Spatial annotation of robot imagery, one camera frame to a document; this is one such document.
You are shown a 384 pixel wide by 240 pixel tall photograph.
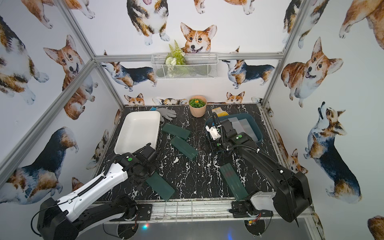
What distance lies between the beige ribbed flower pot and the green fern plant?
0.27 m

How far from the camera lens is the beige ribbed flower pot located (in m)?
1.08

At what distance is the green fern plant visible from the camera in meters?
0.83
